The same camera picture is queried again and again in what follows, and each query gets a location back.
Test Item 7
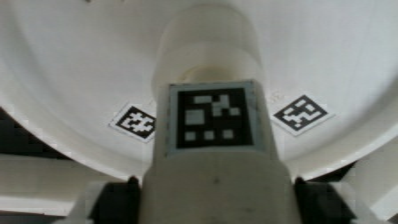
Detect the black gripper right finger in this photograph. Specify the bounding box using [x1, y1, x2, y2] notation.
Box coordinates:
[293, 178, 355, 224]

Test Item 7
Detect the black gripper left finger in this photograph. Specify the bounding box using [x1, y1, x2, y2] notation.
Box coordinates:
[89, 176, 140, 224]

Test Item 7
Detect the white cylindrical table leg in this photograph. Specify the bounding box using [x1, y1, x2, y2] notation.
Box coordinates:
[138, 3, 302, 224]

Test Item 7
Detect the white round table top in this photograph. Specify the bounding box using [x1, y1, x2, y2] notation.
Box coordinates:
[0, 0, 398, 178]

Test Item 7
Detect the white front border bar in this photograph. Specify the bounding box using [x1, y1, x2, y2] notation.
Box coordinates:
[0, 154, 119, 216]

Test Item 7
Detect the white border bar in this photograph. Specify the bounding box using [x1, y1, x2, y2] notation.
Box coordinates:
[0, 154, 119, 216]
[343, 138, 398, 224]

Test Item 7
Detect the white right border bar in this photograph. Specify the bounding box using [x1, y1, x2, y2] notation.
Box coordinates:
[343, 138, 398, 224]

